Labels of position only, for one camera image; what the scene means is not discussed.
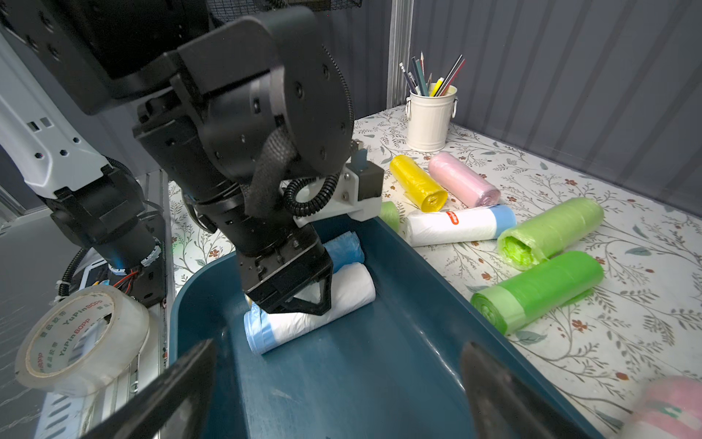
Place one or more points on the white wrist camera, left arm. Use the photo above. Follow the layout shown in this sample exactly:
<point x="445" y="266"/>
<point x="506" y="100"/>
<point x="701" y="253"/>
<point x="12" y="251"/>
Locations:
<point x="356" y="191"/>

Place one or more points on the bright green roll centre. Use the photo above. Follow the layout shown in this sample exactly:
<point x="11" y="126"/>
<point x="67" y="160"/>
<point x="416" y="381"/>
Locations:
<point x="526" y="297"/>

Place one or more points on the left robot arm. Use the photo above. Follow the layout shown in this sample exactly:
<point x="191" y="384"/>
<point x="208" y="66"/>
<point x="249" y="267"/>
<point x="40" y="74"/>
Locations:
<point x="251" y="118"/>

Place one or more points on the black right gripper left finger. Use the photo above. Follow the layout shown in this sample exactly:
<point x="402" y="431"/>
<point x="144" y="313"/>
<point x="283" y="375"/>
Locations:
<point x="174" y="405"/>

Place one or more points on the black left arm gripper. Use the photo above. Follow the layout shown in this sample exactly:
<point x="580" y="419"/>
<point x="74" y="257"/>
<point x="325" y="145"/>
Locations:
<point x="294" y="277"/>

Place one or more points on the light green roll near box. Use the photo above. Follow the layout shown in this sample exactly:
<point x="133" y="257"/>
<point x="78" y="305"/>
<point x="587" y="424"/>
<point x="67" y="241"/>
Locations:
<point x="390" y="214"/>

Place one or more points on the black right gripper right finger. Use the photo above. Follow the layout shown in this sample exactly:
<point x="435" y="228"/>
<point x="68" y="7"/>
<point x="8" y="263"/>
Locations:
<point x="503" y="406"/>

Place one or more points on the white roll with red label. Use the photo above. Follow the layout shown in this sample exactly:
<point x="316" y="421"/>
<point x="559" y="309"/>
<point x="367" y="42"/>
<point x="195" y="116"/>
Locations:
<point x="458" y="226"/>

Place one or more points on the clear packing tape roll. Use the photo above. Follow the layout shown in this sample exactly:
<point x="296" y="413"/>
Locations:
<point x="84" y="343"/>

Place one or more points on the pale green roll centre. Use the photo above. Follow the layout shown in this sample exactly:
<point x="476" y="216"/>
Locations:
<point x="548" y="234"/>

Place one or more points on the teal plastic storage box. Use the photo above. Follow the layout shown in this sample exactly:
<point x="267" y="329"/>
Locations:
<point x="391" y="369"/>

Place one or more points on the white pen holder cup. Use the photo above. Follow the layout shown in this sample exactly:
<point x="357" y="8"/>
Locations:
<point x="428" y="120"/>

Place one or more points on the yellow trash bag roll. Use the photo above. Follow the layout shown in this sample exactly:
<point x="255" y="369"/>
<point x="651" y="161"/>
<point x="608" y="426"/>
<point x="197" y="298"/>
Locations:
<point x="420" y="188"/>

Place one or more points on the white roll with blue end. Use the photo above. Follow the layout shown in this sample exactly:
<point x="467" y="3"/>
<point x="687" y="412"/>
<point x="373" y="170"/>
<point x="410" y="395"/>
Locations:
<point x="352" y="288"/>

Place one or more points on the blue roll with gold end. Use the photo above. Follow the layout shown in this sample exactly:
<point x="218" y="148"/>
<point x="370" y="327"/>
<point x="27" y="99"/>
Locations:
<point x="345" y="249"/>

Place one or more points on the pink trash bag roll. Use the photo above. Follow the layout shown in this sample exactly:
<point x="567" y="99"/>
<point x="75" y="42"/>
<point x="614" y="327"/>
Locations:
<point x="465" y="184"/>
<point x="670" y="408"/>

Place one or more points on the pens and pencils bunch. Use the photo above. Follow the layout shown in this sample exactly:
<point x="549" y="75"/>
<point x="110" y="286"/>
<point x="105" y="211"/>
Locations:
<point x="422" y="83"/>

